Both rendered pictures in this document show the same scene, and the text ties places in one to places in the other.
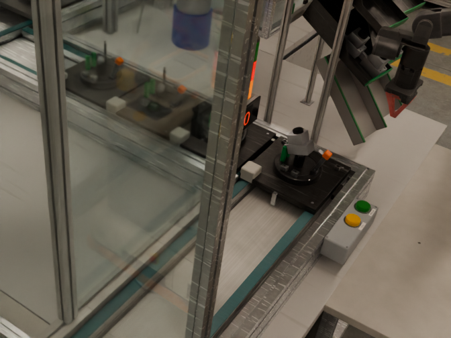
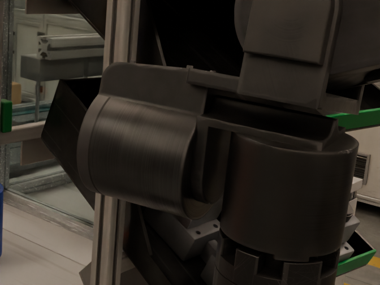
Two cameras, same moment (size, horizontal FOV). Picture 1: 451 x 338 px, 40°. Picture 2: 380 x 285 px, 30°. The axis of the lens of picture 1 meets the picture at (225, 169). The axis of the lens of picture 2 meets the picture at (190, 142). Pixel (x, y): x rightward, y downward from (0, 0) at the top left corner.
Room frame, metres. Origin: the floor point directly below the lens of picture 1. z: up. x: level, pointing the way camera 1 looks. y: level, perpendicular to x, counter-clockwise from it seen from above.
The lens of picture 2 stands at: (1.05, -0.40, 1.50)
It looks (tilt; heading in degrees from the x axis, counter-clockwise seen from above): 15 degrees down; 8
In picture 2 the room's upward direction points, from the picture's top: 5 degrees clockwise
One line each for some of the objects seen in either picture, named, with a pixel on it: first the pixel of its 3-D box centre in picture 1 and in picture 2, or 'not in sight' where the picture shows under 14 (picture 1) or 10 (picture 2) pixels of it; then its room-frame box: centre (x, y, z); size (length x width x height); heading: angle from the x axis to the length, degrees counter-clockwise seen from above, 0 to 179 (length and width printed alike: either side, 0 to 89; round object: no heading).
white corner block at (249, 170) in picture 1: (250, 172); not in sight; (1.38, -0.07, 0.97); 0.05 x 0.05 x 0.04; 62
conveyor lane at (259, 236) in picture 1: (231, 238); not in sight; (1.16, -0.04, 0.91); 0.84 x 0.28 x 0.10; 152
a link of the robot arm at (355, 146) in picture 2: (412, 53); (275, 181); (1.37, -0.40, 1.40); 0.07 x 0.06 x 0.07; 73
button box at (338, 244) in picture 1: (349, 229); not in sight; (1.24, -0.35, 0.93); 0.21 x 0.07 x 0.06; 152
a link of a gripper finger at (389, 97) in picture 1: (400, 99); not in sight; (1.38, -0.41, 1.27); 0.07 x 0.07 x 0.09; 61
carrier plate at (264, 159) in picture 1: (296, 172); not in sight; (1.42, -0.20, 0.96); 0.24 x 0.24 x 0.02; 62
